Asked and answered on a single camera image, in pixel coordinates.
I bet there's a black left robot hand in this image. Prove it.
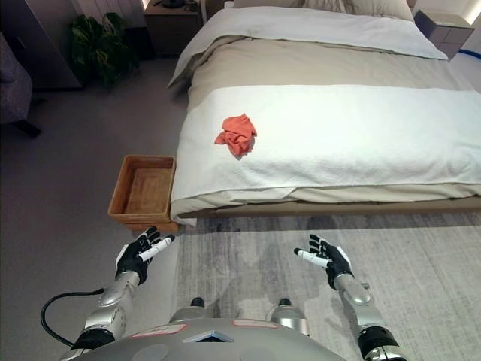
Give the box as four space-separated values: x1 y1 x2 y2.
115 226 177 284

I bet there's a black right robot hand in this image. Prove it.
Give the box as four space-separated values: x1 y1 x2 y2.
293 234 355 290

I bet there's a red cloth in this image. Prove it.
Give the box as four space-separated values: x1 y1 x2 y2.
213 113 258 159

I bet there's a bed with beige base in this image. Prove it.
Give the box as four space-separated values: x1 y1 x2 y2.
167 0 481 226

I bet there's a brown wicker basket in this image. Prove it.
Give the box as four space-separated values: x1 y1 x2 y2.
107 155 180 233

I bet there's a white textured bed blanket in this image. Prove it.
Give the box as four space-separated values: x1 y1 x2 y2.
171 85 481 202

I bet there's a silver right robot leg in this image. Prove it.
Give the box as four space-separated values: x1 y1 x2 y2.
268 298 311 335

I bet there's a silver robot leg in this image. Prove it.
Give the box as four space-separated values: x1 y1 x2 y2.
168 296 206 324
268 298 311 335

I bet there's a grey floor rug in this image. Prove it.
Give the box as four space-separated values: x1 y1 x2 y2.
174 216 481 361

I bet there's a silver left robot leg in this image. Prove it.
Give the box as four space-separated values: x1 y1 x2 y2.
168 296 206 324

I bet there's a silver robot torso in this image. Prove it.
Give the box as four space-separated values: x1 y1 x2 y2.
59 319 358 361

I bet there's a grey upholstered armchair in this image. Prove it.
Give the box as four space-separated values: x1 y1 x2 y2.
0 32 43 139

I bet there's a green potted plant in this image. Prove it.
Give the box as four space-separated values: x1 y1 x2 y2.
70 12 140 89

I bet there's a brown wooden nightstand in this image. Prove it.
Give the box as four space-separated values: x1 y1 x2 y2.
144 0 204 59

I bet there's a dark tall cabinet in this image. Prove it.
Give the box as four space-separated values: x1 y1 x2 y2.
20 0 83 89

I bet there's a white folded top sheet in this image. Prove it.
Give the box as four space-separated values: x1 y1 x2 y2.
176 6 449 72

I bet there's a grey nightstand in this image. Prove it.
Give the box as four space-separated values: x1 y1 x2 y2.
413 9 475 59

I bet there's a beige pillow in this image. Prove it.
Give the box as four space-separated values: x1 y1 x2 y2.
224 0 413 22

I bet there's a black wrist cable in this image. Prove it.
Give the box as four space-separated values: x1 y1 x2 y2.
40 287 106 349

